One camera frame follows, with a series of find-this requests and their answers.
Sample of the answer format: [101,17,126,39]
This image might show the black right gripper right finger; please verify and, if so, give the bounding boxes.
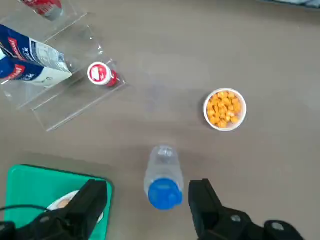
[187,178,306,240]

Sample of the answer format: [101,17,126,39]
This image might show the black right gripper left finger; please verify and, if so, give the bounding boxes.
[0,178,108,240]

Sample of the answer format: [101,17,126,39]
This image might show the blue and white milk carton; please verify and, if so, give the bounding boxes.
[0,24,73,90]

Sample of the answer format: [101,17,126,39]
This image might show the white egg carton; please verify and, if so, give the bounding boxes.
[46,189,105,223]

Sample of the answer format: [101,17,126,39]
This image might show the clear acrylic stepped display stand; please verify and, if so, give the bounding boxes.
[0,0,129,133]

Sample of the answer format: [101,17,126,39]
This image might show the brown egg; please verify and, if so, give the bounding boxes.
[56,198,73,208]

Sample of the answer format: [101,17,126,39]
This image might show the green plastic tray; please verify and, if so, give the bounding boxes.
[4,164,113,240]

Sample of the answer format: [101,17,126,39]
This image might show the clear plastic bottle blue cap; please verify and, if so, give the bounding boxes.
[143,144,185,211]

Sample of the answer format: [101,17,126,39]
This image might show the white cup of orange popcorn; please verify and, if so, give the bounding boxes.
[203,87,248,132]

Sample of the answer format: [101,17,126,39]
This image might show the small red jar white lid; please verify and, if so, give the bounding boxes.
[87,61,119,88]

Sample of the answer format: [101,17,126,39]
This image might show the red cola bottle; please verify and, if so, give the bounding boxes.
[18,0,64,22]

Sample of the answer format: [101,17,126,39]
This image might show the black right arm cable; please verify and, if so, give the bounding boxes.
[0,204,52,213]

